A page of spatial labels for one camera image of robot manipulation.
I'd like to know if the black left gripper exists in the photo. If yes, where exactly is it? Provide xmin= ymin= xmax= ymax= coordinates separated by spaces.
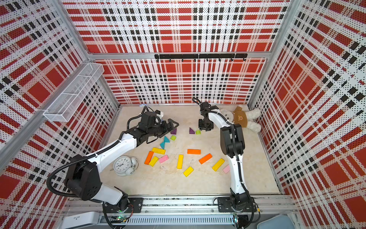
xmin=148 ymin=119 xmax=179 ymax=138

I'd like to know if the purple triangle block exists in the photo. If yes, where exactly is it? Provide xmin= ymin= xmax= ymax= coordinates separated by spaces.
xmin=170 ymin=129 xmax=177 ymax=135
xmin=189 ymin=128 xmax=195 ymax=135

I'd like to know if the orange block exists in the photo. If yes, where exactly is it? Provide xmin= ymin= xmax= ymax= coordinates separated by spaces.
xmin=199 ymin=154 xmax=213 ymax=165
xmin=187 ymin=149 xmax=201 ymax=155
xmin=144 ymin=151 xmax=154 ymax=165

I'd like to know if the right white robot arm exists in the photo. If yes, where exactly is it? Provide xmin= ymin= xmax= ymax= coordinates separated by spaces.
xmin=195 ymin=100 xmax=252 ymax=211

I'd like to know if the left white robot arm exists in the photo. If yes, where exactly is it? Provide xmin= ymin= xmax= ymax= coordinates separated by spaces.
xmin=46 ymin=110 xmax=179 ymax=210

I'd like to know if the teal triangle block upper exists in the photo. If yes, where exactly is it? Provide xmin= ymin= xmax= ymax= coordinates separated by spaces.
xmin=164 ymin=136 xmax=170 ymax=143

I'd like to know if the yellow block upper left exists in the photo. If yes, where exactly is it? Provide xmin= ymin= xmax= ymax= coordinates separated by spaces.
xmin=152 ymin=148 xmax=166 ymax=155

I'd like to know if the pink block left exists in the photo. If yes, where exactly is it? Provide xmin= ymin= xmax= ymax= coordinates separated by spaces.
xmin=159 ymin=155 xmax=169 ymax=164

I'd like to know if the pink block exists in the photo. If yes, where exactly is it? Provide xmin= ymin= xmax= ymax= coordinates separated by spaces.
xmin=223 ymin=165 xmax=230 ymax=174
xmin=159 ymin=155 xmax=169 ymax=164

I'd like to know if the yellow block lower left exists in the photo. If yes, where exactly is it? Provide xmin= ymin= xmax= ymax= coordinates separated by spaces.
xmin=149 ymin=156 xmax=159 ymax=167

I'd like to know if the white teddy bear brown hoodie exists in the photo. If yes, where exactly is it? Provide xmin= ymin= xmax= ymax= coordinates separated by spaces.
xmin=220 ymin=105 xmax=262 ymax=133

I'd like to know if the yellow block right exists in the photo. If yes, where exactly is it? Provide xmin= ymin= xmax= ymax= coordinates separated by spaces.
xmin=212 ymin=158 xmax=225 ymax=171

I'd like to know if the yellow upright block centre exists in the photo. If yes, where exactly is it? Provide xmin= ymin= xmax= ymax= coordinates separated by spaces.
xmin=177 ymin=155 xmax=184 ymax=169

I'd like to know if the yellow block bottom centre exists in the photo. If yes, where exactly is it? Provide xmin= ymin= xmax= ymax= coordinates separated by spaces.
xmin=184 ymin=167 xmax=194 ymax=177

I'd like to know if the pink block right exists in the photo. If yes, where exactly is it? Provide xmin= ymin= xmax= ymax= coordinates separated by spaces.
xmin=223 ymin=165 xmax=230 ymax=174

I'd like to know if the white twin-bell alarm clock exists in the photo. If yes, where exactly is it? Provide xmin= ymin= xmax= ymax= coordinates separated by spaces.
xmin=111 ymin=156 xmax=139 ymax=177

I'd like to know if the white box bottom left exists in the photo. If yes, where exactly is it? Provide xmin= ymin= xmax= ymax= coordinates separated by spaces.
xmin=61 ymin=212 xmax=99 ymax=229

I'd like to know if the grey bin bottom right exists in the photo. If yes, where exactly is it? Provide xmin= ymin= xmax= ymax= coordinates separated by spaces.
xmin=257 ymin=215 xmax=295 ymax=229

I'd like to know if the black wall hook rail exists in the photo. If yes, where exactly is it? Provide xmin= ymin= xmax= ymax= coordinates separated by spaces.
xmin=154 ymin=53 xmax=248 ymax=61

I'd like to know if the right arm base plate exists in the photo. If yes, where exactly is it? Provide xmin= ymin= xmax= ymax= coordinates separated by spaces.
xmin=216 ymin=197 xmax=257 ymax=213

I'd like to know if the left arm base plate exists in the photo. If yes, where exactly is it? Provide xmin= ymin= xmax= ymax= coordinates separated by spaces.
xmin=103 ymin=198 xmax=144 ymax=214

